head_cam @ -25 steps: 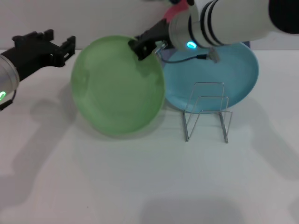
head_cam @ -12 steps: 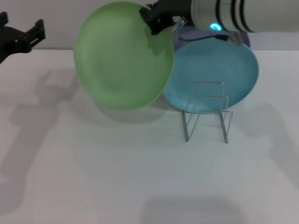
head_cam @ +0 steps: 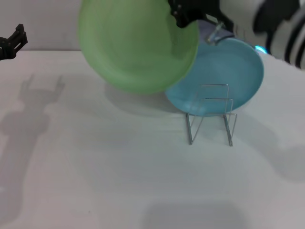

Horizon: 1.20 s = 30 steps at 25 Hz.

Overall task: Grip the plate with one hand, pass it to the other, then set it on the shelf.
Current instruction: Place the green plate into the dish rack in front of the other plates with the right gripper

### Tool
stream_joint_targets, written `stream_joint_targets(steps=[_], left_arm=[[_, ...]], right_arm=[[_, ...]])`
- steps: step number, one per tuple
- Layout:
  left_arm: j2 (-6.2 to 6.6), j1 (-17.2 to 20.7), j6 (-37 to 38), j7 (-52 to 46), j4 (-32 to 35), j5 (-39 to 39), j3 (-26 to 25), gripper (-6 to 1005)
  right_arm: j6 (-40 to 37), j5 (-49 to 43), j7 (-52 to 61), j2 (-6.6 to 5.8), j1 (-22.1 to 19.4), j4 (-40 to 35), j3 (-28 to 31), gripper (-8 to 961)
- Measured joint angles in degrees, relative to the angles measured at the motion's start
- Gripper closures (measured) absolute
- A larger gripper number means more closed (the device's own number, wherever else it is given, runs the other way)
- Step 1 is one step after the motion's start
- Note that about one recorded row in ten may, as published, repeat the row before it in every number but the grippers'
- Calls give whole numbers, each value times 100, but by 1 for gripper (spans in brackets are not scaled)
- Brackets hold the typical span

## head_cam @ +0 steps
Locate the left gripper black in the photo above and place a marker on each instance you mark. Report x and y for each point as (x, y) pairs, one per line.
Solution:
(2, 51)

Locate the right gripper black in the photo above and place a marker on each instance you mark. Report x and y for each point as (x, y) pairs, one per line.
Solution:
(209, 9)

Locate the green plastic plate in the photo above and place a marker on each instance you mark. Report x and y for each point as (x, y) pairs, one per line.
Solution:
(138, 47)

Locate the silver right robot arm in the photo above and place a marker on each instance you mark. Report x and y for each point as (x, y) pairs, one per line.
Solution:
(274, 23)

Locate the light blue plastic plate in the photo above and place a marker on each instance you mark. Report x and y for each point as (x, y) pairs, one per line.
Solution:
(226, 71)

